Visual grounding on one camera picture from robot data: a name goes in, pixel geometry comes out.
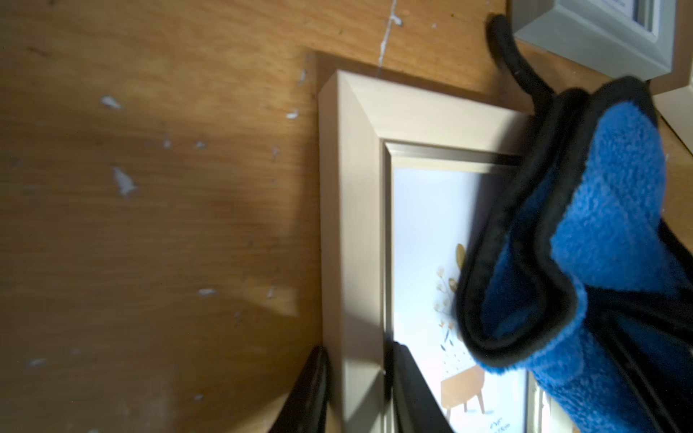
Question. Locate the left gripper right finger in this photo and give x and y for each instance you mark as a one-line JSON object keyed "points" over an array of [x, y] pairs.
{"points": [[416, 410]]}

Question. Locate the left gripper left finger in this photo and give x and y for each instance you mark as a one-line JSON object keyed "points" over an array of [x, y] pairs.
{"points": [[305, 409]]}

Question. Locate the blue microfiber cloth black trim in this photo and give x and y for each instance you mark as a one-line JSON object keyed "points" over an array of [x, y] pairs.
{"points": [[576, 278]]}

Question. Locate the cream white picture frame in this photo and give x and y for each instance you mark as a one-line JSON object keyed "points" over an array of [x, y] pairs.
{"points": [[408, 177]]}

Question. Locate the white picture frame black border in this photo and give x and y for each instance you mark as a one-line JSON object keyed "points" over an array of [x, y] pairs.
{"points": [[676, 108]]}

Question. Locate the light blue picture frame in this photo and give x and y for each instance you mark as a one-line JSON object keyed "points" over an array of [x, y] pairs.
{"points": [[615, 38]]}

